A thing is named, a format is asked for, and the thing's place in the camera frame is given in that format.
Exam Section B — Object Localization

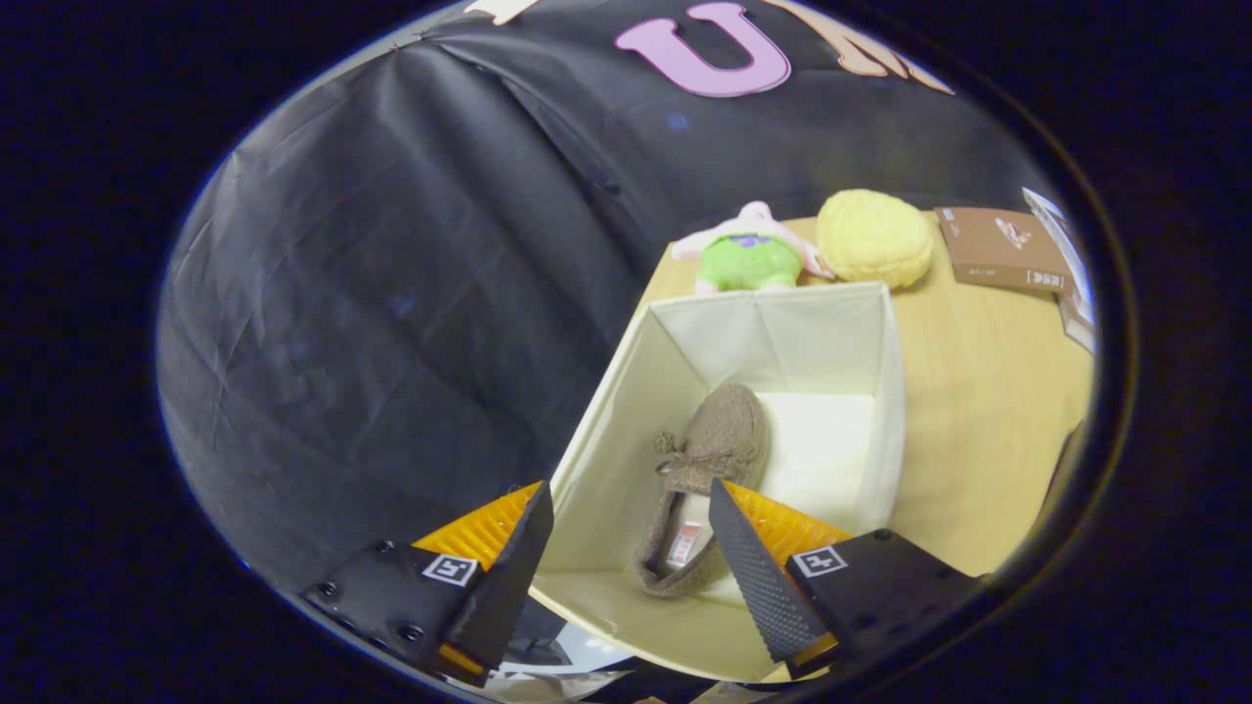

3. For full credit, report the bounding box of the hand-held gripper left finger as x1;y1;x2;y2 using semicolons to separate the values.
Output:
299;480;555;685

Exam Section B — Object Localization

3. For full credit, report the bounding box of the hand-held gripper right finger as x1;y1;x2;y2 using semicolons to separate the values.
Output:
706;477;982;681

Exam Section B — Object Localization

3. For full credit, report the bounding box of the beige fabric storage box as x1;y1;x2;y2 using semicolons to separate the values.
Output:
528;282;908;682

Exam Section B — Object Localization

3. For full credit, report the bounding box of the black backdrop cloth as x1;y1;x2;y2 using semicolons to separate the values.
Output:
156;0;1067;599

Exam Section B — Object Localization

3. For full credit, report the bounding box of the pink and green plush toy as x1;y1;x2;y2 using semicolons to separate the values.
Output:
670;200;832;295

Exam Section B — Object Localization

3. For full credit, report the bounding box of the yellow plush toy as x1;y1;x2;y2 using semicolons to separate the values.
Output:
815;189;934;290

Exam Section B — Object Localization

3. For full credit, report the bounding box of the thin pinkish book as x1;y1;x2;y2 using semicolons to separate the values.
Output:
1056;291;1096;355

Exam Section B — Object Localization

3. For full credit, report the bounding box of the brown cover book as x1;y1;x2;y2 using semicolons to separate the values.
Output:
934;205;1075;294

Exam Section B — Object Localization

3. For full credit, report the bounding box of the white cover book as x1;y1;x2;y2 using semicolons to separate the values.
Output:
1022;186;1095;304

